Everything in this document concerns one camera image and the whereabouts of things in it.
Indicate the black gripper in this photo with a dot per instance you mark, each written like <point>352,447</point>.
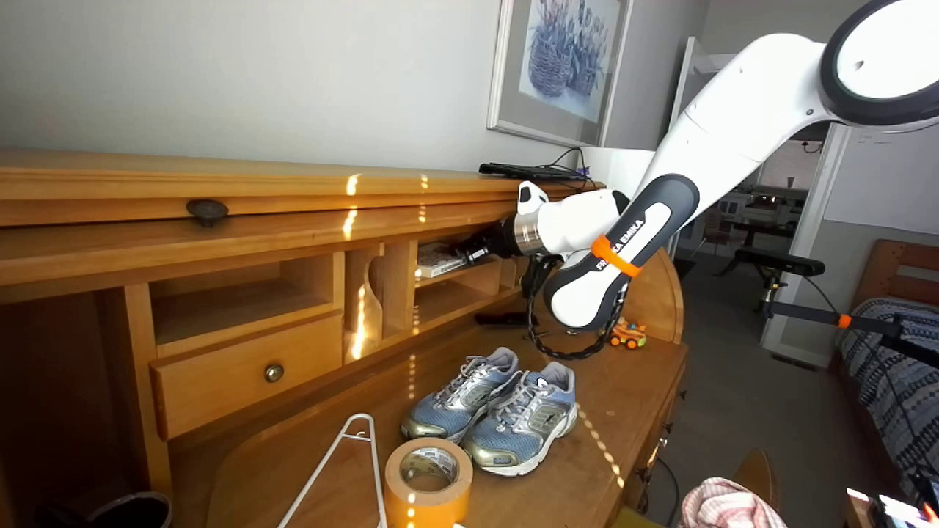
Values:
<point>500,242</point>

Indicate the white book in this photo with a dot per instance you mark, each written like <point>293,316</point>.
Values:
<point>434,264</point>

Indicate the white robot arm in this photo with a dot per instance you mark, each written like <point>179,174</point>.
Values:
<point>744,118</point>

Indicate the wooden roll-top desk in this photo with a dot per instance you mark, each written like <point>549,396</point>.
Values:
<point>97,253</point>

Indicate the black keyboard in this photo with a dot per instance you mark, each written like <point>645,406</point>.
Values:
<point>528,171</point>

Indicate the blue white running shoe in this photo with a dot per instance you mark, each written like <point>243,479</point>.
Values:
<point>458,396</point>
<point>524,419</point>

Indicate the framed blue flower picture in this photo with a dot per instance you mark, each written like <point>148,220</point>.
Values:
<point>566,47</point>

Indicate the tan tape roll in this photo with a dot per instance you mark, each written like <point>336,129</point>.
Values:
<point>397,500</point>

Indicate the wooden drawer with metal knob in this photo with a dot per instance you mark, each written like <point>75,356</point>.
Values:
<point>216,382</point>

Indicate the pink striped cloth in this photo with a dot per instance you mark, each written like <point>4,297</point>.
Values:
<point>729,503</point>

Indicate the black cup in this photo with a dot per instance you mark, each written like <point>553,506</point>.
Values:
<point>126,513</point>

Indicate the bed with striped blanket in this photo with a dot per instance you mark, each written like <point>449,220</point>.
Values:
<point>889,391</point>

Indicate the black bar camera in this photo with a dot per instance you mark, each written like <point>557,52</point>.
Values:
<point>782,261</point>

